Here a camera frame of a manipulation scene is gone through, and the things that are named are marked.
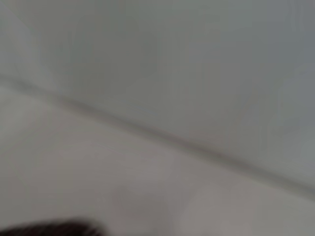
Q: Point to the dark brown woven basket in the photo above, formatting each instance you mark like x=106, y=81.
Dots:
x=49, y=228

